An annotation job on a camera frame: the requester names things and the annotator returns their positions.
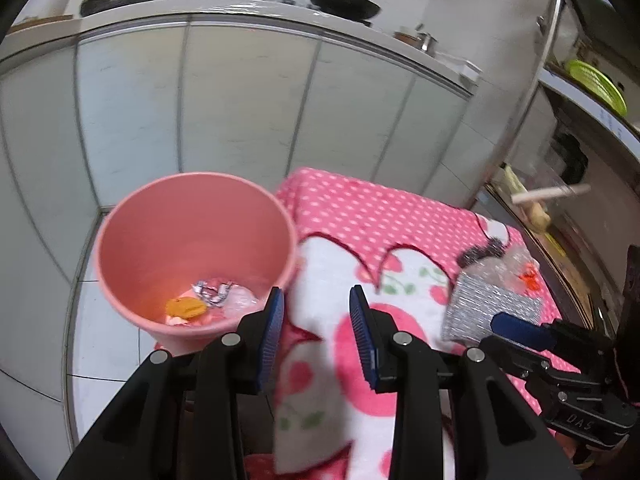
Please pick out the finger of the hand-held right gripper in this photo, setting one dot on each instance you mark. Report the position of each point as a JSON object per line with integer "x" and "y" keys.
{"x": 510, "y": 357}
{"x": 520, "y": 330}

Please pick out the white kitchen cabinet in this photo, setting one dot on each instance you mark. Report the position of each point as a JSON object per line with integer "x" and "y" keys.
{"x": 225, "y": 110}

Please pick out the pink polka dot blanket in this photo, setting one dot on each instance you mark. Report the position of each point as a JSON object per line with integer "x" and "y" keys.
{"x": 360, "y": 210}

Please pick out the stainless steel kettle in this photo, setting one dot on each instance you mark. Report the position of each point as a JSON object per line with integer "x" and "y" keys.
{"x": 429, "y": 42}

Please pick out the pink plastic bin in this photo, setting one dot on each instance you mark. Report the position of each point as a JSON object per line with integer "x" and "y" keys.
{"x": 190, "y": 230}

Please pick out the black wok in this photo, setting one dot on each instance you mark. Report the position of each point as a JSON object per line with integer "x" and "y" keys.
{"x": 342, "y": 4}

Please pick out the yellow foam net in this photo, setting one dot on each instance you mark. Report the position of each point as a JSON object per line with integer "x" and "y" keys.
{"x": 185, "y": 306}

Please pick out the silver glitter box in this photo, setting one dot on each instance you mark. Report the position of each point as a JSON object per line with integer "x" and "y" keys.
{"x": 480, "y": 305}

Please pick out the gas stove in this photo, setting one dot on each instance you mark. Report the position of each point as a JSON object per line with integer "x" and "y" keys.
{"x": 290, "y": 2}

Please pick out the clear plastic container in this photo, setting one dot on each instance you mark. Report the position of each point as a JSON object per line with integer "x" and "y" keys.
{"x": 500, "y": 180}

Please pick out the silver foil wrapper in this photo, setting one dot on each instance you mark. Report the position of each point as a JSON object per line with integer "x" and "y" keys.
{"x": 215, "y": 291}

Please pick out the white plastic container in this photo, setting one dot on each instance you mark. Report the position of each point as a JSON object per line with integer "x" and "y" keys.
{"x": 462, "y": 66}

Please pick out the green plastic basket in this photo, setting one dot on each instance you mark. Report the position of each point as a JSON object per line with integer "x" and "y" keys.
{"x": 595, "y": 82}

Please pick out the metal shelf rack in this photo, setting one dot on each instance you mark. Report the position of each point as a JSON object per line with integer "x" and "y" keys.
{"x": 550, "y": 35}

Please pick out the wooden cutting board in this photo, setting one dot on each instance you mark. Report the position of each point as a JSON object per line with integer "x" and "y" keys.
{"x": 40, "y": 20}

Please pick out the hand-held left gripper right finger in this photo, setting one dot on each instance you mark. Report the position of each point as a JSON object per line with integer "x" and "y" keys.
{"x": 362, "y": 340}

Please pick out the black blender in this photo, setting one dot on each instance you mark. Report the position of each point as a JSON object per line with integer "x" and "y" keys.
{"x": 570, "y": 157}

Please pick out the blue white paper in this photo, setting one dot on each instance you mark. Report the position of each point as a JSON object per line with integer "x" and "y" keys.
{"x": 242, "y": 302}

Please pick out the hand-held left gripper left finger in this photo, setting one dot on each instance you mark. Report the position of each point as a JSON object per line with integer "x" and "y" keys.
{"x": 270, "y": 340}

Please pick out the red snack wrapper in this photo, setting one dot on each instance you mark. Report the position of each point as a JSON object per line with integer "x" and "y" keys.
{"x": 529, "y": 277}

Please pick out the white rolling pin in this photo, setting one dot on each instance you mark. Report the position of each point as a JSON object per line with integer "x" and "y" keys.
{"x": 550, "y": 193}

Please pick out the brown ceramic bowl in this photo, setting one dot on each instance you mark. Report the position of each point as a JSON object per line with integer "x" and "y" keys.
{"x": 405, "y": 37}

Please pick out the clear bubble wrap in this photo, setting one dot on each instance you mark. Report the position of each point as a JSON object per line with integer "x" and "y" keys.
{"x": 510, "y": 265}

